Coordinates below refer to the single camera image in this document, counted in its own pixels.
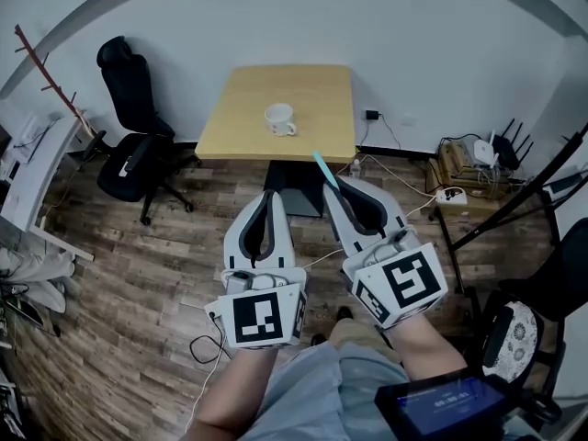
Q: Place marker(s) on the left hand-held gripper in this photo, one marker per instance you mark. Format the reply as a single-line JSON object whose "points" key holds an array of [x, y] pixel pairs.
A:
{"points": [[257, 320]]}

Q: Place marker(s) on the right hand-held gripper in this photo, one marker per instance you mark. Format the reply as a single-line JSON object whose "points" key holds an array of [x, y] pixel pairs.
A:
{"points": [[409, 283]]}

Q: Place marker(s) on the teal straw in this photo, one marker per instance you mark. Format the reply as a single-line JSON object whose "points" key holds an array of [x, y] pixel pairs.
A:
{"points": [[323, 167]]}

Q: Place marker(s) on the white mug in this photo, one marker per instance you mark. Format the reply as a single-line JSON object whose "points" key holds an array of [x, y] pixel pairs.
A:
{"points": [[278, 120]]}

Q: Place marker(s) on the person's right forearm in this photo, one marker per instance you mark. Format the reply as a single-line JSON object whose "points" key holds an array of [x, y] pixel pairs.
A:
{"points": [[422, 347]]}

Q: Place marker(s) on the person's left forearm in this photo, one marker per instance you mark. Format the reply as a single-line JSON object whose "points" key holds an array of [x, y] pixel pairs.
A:
{"points": [[234, 393]]}

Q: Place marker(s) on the clear plastic bottle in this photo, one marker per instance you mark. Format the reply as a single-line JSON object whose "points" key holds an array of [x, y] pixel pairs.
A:
{"points": [[354, 167]]}

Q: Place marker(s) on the white power strip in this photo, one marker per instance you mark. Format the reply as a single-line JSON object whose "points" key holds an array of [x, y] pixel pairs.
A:
{"points": [[452, 195]]}

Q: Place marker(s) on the person's black shoe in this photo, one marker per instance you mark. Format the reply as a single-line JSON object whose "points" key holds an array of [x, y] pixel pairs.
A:
{"points": [[317, 339], [344, 313]]}

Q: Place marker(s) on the brown cardboard box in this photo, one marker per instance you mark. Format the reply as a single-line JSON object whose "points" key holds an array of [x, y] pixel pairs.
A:
{"points": [[455, 173]]}

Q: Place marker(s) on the person's tan trousers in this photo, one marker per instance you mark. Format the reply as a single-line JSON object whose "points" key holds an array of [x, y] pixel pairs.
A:
{"points": [[353, 335]]}

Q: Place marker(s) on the white router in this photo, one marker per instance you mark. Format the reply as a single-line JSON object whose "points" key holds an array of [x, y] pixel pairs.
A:
{"points": [[484, 150]]}

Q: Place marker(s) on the black tripod stand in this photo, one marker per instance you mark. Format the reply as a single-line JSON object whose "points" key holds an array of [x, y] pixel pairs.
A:
{"points": [[505, 209]]}

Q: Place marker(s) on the black router with antennas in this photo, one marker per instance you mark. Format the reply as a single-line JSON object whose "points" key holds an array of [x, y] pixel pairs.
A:
{"points": [[507, 152]]}

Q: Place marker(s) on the person's light blue shirt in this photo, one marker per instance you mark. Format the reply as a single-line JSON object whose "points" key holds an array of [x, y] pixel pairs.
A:
{"points": [[317, 398]]}

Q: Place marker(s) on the black office chair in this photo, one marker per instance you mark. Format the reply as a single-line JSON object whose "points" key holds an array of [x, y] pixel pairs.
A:
{"points": [[128, 104]]}

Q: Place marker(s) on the patterned seat cushion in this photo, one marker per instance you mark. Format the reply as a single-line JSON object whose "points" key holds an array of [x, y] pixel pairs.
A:
{"points": [[516, 338]]}

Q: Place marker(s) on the black tablet with screen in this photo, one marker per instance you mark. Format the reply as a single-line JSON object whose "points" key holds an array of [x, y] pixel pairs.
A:
{"points": [[445, 407]]}

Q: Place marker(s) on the grey cloth pile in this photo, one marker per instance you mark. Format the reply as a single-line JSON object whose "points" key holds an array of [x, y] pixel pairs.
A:
{"points": [[41, 278]]}

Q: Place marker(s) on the white desk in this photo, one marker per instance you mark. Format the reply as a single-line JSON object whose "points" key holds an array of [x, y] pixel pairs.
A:
{"points": [[41, 173]]}

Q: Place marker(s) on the wooden coat rack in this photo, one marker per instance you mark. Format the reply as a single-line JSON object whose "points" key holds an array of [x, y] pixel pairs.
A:
{"points": [[50, 78]]}

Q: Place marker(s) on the black table pedestal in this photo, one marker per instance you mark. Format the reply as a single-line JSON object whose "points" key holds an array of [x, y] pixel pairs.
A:
{"points": [[294, 186]]}

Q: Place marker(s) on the black wall power adapter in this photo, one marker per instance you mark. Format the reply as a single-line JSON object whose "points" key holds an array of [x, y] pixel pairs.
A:
{"points": [[372, 114]]}

